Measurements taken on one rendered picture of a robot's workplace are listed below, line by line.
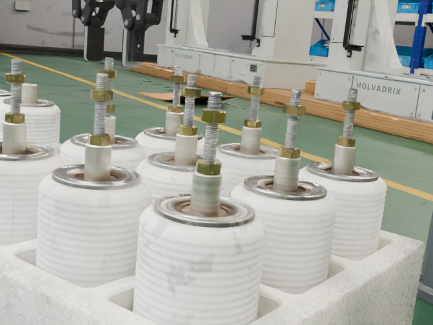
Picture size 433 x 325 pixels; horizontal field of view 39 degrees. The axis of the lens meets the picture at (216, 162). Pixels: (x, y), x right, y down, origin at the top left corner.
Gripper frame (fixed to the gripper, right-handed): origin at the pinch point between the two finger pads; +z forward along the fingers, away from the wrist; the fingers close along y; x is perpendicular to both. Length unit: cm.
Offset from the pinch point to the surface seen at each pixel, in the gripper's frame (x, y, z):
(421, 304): 48, 19, 36
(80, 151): -4.3, 1.2, 10.5
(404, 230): 83, -2, 36
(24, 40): 299, -562, 25
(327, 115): 239, -128, 36
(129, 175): -7.8, 14.1, 9.8
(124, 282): -11.6, 18.8, 17.1
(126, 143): 1.1, 2.1, 9.8
